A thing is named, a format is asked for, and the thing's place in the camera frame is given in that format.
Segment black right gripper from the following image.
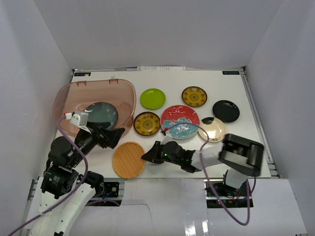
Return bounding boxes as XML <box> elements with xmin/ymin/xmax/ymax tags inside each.
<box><xmin>142</xmin><ymin>141</ymin><xmax>182</xmax><ymax>166</ymax></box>

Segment blue-green glazed plate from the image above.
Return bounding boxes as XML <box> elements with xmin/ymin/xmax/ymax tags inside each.
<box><xmin>84</xmin><ymin>102</ymin><xmax>118</xmax><ymax>129</ymax></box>

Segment orange woven bamboo plate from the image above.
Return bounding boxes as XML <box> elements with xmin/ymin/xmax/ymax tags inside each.
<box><xmin>113</xmin><ymin>142</ymin><xmax>146</xmax><ymax>179</ymax></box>

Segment red plate with teal flower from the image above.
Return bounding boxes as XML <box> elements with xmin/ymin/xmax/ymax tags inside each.
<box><xmin>160</xmin><ymin>105</ymin><xmax>200</xmax><ymax>140</ymax></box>

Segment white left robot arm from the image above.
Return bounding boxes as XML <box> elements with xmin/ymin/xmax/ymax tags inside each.
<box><xmin>29</xmin><ymin>122</ymin><xmax>125</xmax><ymax>236</ymax></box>

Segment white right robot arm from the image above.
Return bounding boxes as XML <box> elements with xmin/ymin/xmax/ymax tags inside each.
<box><xmin>141</xmin><ymin>134</ymin><xmax>264</xmax><ymax>196</ymax></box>

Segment yellow patterned plate near bin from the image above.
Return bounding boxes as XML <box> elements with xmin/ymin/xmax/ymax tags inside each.
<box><xmin>133</xmin><ymin>112</ymin><xmax>160</xmax><ymax>136</ymax></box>

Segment pink translucent plastic bin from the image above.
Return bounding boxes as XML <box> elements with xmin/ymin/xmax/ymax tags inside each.
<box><xmin>53</xmin><ymin>79</ymin><xmax>136</xmax><ymax>136</ymax></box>

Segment lime green plate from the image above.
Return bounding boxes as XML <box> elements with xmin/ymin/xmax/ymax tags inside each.
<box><xmin>140</xmin><ymin>88</ymin><xmax>166</xmax><ymax>110</ymax></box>

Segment cream and black plate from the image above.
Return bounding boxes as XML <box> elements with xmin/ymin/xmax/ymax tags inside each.
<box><xmin>198</xmin><ymin>117</ymin><xmax>227</xmax><ymax>143</ymax></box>

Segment yellow patterned plate far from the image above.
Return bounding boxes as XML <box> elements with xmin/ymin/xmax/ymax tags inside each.
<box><xmin>181</xmin><ymin>86</ymin><xmax>208</xmax><ymax>107</ymax></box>

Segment black plate far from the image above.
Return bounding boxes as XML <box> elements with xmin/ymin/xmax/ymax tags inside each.
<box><xmin>212</xmin><ymin>100</ymin><xmax>240</xmax><ymax>123</ymax></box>

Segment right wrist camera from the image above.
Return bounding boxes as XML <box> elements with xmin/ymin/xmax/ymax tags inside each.
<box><xmin>160</xmin><ymin>128</ymin><xmax>173</xmax><ymax>145</ymax></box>

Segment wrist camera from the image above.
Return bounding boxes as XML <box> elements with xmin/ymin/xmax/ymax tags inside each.
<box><xmin>64</xmin><ymin>111</ymin><xmax>90</xmax><ymax>133</ymax></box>
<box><xmin>160</xmin><ymin>128</ymin><xmax>173</xmax><ymax>145</ymax></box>

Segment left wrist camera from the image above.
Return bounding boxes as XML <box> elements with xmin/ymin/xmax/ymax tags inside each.
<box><xmin>64</xmin><ymin>111</ymin><xmax>90</xmax><ymax>133</ymax></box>

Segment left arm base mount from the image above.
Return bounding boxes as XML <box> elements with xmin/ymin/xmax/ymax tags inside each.
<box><xmin>86</xmin><ymin>179</ymin><xmax>125</xmax><ymax>207</ymax></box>

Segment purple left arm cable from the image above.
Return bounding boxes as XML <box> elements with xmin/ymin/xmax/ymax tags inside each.
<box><xmin>0</xmin><ymin>114</ymin><xmax>121</xmax><ymax>236</ymax></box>

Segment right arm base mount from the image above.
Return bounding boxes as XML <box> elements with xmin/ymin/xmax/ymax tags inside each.
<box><xmin>204</xmin><ymin>179</ymin><xmax>247</xmax><ymax>209</ymax></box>

